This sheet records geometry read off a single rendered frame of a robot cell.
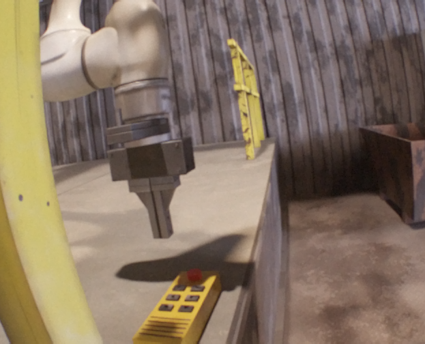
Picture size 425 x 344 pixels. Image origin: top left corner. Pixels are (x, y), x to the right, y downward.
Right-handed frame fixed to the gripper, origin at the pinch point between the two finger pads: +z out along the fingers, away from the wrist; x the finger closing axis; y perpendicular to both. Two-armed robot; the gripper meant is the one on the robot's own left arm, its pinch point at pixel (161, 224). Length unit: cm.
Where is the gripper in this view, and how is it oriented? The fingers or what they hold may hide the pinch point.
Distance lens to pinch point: 56.1
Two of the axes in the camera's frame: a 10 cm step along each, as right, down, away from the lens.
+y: 2.3, -1.9, 9.5
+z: 1.4, 9.8, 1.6
